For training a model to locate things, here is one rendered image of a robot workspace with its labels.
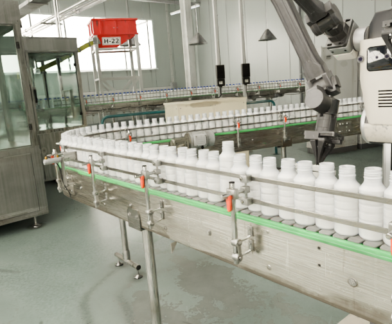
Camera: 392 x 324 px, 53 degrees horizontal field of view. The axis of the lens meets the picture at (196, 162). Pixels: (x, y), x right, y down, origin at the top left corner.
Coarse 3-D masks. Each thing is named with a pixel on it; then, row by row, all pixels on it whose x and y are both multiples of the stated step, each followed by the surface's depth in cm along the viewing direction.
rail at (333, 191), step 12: (120, 156) 170; (108, 168) 181; (192, 168) 132; (204, 168) 128; (168, 180) 145; (252, 180) 112; (264, 180) 109; (276, 180) 105; (216, 192) 125; (324, 192) 94; (336, 192) 92; (348, 192) 90; (264, 204) 110; (276, 204) 107; (312, 216) 98; (324, 216) 96; (372, 228) 87; (384, 228) 85
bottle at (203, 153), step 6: (204, 150) 131; (204, 156) 131; (198, 162) 132; (204, 162) 131; (198, 174) 133; (204, 174) 131; (198, 180) 133; (204, 180) 132; (204, 186) 132; (198, 192) 135; (204, 192) 132; (204, 198) 133
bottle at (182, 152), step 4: (180, 148) 140; (184, 148) 140; (180, 152) 140; (184, 152) 140; (180, 156) 140; (184, 156) 140; (176, 160) 141; (180, 160) 140; (184, 160) 140; (180, 164) 140; (176, 168) 142; (180, 168) 140; (176, 172) 142; (180, 172) 140; (180, 176) 141; (180, 180) 141; (184, 180) 141; (180, 188) 142; (184, 188) 141; (180, 192) 143; (184, 192) 142
